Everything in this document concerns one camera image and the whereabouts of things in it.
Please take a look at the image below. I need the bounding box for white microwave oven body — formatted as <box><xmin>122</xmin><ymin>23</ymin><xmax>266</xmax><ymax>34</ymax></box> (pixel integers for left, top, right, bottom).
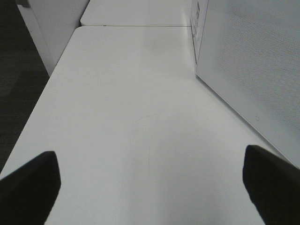
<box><xmin>190</xmin><ymin>0</ymin><xmax>209</xmax><ymax>64</ymax></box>

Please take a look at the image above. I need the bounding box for white partition panel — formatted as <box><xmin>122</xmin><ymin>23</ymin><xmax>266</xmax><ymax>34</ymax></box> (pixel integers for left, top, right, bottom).
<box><xmin>16</xmin><ymin>0</ymin><xmax>89</xmax><ymax>75</ymax></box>

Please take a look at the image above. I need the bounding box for white microwave door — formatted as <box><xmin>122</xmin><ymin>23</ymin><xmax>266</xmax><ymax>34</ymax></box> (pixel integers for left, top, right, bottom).
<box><xmin>195</xmin><ymin>0</ymin><xmax>300</xmax><ymax>166</ymax></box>

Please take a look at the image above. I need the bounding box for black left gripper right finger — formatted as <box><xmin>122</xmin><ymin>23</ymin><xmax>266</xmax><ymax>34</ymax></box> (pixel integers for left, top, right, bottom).
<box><xmin>242</xmin><ymin>145</ymin><xmax>300</xmax><ymax>225</ymax></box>

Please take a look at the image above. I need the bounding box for white adjacent table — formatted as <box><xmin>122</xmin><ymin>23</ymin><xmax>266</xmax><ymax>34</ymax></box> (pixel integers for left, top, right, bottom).
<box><xmin>80</xmin><ymin>0</ymin><xmax>192</xmax><ymax>27</ymax></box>

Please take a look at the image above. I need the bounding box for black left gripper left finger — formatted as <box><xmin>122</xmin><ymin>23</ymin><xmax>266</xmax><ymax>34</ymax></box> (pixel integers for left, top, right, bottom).
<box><xmin>0</xmin><ymin>151</ymin><xmax>61</xmax><ymax>225</ymax></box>

